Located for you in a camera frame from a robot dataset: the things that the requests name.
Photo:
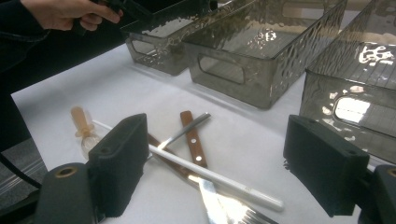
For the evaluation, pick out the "white chopstick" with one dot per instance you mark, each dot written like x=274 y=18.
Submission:
x=233 y=185

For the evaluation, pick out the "smoky clear plastic bin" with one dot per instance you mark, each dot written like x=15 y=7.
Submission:
x=317 y=93
x=162 y=59
x=258 y=90

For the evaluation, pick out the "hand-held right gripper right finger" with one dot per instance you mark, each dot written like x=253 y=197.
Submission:
x=327 y=168

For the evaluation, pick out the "white paper table cover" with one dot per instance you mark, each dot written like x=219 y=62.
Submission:
x=124 y=93

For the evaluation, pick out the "metal spoon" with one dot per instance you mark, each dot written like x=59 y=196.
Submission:
x=186 y=129

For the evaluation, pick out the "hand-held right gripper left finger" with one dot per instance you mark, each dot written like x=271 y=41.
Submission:
x=121 y=161

